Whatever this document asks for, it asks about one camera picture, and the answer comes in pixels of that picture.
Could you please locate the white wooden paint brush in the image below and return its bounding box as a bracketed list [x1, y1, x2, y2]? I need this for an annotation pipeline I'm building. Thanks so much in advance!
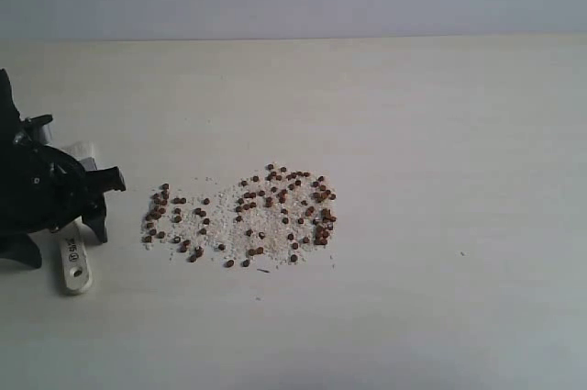
[57, 141, 97, 295]

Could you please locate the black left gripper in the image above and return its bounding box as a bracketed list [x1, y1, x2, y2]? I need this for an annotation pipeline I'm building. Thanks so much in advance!
[1, 69, 126, 243]

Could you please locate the brown beans and grain pile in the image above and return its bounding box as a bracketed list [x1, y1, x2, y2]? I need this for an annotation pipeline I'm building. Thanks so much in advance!
[140, 162, 338, 269]

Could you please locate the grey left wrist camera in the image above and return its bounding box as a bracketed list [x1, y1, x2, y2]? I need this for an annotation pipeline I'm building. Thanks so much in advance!
[22, 114, 53, 145]

